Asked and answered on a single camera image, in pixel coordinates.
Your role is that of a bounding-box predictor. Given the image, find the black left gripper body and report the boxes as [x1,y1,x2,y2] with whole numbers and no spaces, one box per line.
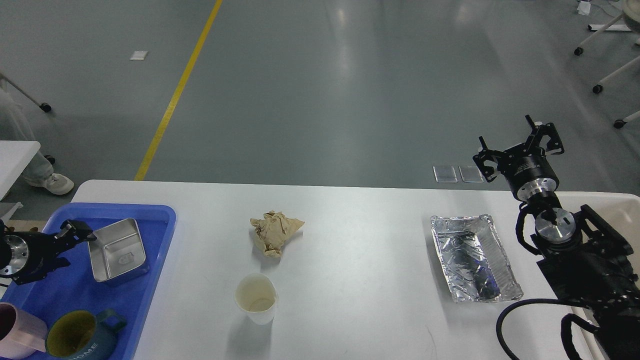
[0,232,61,282]

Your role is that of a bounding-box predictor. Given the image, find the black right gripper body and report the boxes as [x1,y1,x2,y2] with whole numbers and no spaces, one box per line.
[499,146,560,202]

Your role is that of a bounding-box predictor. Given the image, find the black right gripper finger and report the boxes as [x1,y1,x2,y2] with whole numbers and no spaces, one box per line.
[472,136,508,183]
[525,114,565,156]

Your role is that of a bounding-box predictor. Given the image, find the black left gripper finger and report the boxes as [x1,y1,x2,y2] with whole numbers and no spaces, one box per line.
[54,219,97,251]
[14,255,71,285]

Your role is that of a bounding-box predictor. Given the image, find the stainless steel rectangular tin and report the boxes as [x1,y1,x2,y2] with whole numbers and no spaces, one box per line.
[87,218,150,287]

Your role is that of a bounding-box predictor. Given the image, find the dark teal mug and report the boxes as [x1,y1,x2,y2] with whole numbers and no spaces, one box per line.
[45,309,128,360]

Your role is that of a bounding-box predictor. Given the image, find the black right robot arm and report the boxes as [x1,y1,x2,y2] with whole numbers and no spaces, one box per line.
[473,115,640,360]

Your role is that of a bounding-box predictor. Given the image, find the clear floor plate right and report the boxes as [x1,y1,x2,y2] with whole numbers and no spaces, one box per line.
[458,165,485,183]

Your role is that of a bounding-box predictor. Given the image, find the clear floor plate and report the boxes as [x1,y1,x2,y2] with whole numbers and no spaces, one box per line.
[458,165,485,183]
[432,165,458,183]

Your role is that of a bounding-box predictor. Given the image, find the blue plastic tray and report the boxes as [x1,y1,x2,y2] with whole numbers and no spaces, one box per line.
[1,202,177,360]

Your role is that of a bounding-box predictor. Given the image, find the clear floor plate left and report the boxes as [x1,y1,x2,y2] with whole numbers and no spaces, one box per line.
[432,165,458,183]

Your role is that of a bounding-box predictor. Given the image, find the white sneaker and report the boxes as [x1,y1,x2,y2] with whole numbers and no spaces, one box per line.
[25,173,75,196]

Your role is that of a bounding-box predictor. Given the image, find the white wheeled stand legs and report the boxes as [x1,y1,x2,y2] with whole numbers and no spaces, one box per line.
[573,0,640,129]

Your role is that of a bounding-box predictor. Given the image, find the pink mug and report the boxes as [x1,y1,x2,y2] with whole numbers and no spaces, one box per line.
[0,301,49,360]

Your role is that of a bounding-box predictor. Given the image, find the white plastic bin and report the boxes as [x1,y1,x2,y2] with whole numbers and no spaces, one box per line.
[557,192,640,351]

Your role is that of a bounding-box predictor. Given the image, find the white side table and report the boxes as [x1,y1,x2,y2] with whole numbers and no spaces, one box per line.
[0,140,41,199]

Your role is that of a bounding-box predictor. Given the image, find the aluminium foil tray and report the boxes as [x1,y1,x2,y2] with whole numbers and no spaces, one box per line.
[430,214,524,304]

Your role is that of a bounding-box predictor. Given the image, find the grey wheeled stand leg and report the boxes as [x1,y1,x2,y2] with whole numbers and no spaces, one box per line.
[0,72,53,114]

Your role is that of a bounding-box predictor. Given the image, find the white paper cup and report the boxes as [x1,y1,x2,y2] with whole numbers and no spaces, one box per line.
[234,273,279,326]

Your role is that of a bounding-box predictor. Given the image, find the crumpled brown paper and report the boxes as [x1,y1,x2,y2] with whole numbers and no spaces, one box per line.
[249,210,305,259]

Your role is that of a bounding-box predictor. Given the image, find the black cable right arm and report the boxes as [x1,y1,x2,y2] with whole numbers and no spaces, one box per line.
[495,299,593,360]

